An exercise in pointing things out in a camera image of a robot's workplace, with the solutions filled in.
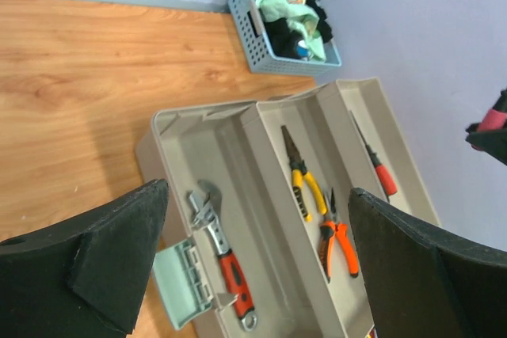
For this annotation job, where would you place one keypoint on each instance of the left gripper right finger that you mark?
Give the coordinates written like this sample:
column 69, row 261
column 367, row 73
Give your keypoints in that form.
column 422, row 280

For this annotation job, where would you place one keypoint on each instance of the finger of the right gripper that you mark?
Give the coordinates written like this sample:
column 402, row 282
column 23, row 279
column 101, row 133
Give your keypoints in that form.
column 490, row 142

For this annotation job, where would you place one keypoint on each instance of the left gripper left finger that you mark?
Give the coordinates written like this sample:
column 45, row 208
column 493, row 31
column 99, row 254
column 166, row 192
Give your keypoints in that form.
column 87, row 275

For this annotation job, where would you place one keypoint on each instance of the red handled screwdriver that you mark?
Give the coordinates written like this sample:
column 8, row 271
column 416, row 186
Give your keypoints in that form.
column 383, row 174

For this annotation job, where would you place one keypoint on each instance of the red handled adjustable wrench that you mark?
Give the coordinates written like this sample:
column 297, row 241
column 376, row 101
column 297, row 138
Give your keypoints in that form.
column 206, row 215

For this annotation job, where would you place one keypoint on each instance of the yellow handled pliers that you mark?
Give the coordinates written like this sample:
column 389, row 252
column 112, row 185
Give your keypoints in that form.
column 300, row 176

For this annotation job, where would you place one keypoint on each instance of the grey plastic tool box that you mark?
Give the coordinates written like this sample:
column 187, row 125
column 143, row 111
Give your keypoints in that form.
column 239, row 147

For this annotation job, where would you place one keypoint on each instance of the black cloth in basket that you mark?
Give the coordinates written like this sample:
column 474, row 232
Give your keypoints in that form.
column 285, row 44

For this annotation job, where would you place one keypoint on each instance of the green cloth in basket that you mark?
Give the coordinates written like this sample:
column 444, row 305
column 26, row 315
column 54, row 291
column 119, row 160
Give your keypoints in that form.
column 300, row 18

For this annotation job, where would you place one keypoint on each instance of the blue plastic basket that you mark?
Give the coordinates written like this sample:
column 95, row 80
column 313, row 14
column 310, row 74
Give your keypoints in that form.
column 258, row 50

